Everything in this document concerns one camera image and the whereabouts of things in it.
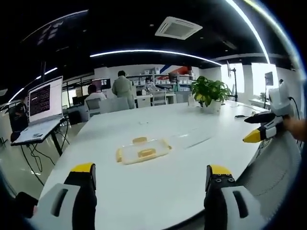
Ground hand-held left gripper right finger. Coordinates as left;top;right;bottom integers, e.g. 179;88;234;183
203;164;267;230

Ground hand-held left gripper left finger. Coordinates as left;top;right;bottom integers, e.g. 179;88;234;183
31;162;98;230

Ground clear box with yellow buckles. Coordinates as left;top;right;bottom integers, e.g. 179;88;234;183
116;136;173;166

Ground person's right hand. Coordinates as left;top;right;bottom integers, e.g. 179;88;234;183
282;116;307;141

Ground black tripod stand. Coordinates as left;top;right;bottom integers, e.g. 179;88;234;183
226;59;240;103

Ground green potted plant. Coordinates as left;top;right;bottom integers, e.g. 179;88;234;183
190;75;233;115

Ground black laptop stand table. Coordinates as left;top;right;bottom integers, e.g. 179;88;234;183
14;118;70;158

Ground clear plastic sheet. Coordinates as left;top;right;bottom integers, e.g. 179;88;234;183
170;128;214;150

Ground long ceiling light strip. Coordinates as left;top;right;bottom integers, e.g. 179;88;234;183
225;0;274;65

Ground open white laptop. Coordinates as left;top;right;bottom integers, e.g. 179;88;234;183
10;75;66;146

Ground storage shelves with boxes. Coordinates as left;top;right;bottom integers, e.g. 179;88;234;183
128;66;195;93

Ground grey office chair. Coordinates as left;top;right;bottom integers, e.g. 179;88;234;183
84;97;103;118

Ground white office chair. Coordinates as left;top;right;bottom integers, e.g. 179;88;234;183
151;90;168;107

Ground ceiling air conditioner vent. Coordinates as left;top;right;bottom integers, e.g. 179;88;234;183
154;16;203;41

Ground curved ceiling light strip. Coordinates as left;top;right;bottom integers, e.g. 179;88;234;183
89;49;223;66

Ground dark computer monitor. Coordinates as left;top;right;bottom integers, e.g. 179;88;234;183
92;78;111;93

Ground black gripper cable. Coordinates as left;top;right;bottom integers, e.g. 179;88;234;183
288;95;302;120

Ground black floor cable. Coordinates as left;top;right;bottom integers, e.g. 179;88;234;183
20;129;71;186

